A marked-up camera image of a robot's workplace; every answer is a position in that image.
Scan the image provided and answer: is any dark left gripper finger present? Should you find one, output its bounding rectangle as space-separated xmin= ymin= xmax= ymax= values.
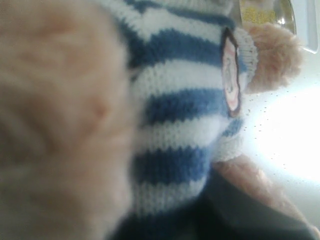
xmin=113 ymin=172 xmax=318 ymax=240

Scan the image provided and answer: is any teddy bear striped sweater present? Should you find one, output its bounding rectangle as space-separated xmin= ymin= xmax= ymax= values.
xmin=0 ymin=0 xmax=311 ymax=240

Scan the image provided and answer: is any yellow millet grain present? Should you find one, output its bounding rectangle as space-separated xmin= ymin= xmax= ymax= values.
xmin=239 ymin=0 xmax=276 ymax=24

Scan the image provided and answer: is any steel bowl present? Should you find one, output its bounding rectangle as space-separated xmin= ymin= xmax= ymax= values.
xmin=237 ymin=0 xmax=297 ymax=35

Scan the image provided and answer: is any white plastic tray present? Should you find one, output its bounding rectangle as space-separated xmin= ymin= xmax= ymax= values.
xmin=290 ymin=0 xmax=319 ymax=54

